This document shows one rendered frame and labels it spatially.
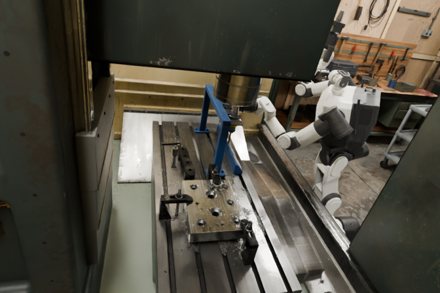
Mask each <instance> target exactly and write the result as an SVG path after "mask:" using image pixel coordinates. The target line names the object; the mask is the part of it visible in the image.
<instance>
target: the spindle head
mask: <svg viewBox="0 0 440 293"><path fill-rule="evenodd" d="M340 1H341V0H88V17H89V30H90V54H91V61H93V62H100V63H113V64H121V65H134V66H141V67H154V68H162V69H175V70H182V71H196V72H203V73H216V74H224V75H237V76H244V77H257V78H271V79H278V80H292V81H299V82H311V80H313V79H314V75H315V74H316V70H317V68H318V64H319V62H320V59H321V55H322V53H323V49H324V47H325V44H326V42H327V38H328V36H329V32H330V30H331V27H332V25H333V21H334V19H335V16H336V13H337V10H338V7H339V4H340Z"/></svg>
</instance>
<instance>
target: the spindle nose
mask: <svg viewBox="0 0 440 293"><path fill-rule="evenodd" d="M262 81H263V78H257V77H244V76H237V75H224V74H216V75H215V81H214V85H213V95H214V96H215V98H216V99H218V100H220V101H221V102H223V103H226V104H228V105H233V106H237V107H248V106H251V105H254V104H255V103H256V101H257V98H258V96H259V91H260V88H261V83H262Z"/></svg>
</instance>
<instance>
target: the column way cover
mask: <svg viewBox="0 0 440 293"><path fill-rule="evenodd" d="M93 104H94V128H93V130H92V133H90V132H88V133H86V132H85V131H82V132H80V133H76V135H75V149H76V156H77V169H78V177H79V190H80V191H81V196H82V210H83V218H84V230H85V234H86V247H87V255H88V264H98V263H99V260H100V252H101V244H102V240H103V233H104V228H105V220H106V216H107V208H108V203H109V195H110V191H111V184H112V180H113V150H114V136H113V121H114V117H115V73H113V72H111V76H110V77H105V76H103V77H100V78H99V79H98V82H97V84H96V87H95V88H94V91H93Z"/></svg>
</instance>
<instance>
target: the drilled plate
mask: <svg viewBox="0 0 440 293"><path fill-rule="evenodd" d="M212 183H213V181H212V180H197V181H182V185H181V191H182V194H187V195H190V196H191V197H193V200H194V201H192V202H190V203H184V210H185V218H186V223H187V231H188V236H189V242H198V241H215V240H224V239H241V238H244V237H245V235H244V233H243V230H242V227H241V224H240V223H241V221H240V220H241V219H246V218H245V215H244V212H243V210H242V207H241V205H240V202H239V199H238V196H237V195H236V191H235V189H234V186H233V184H232V181H231V180H220V184H221V183H222V185H221V186H217V187H216V186H214V183H213V184H212ZM197 185H199V186H197ZM210 186H211V187H210ZM221 187H222V188H221ZM223 188H224V189H223ZM196 189H197V190H196ZM226 189H228V190H226ZM212 190H213V191H212ZM215 191H216V192H215ZM232 199H233V200H234V201H233V200H232ZM233 204H234V205H233ZM214 206H215V207H214ZM218 206H219V207H220V208H221V209H222V210H221V209H220V208H219V207H218ZM201 207H203V208H201ZM211 207H212V208H211ZM210 208H211V209H210ZM236 209H237V210H236ZM230 214H231V215H230ZM229 215H230V216H229ZM232 216H233V219H232ZM235 216H238V218H237V217H235ZM201 218H202V219H201ZM203 218H204V219H203ZM239 218H240V219H239ZM197 219H198V220H197ZM231 219H232V221H233V222H234V224H233V222H231V221H230V220H231ZM216 223H218V224H216ZM223 223H224V224H223ZM228 223H229V224H228ZM197 224H198V225H197ZM230 224H231V225H230ZM224 226H225V228H224Z"/></svg>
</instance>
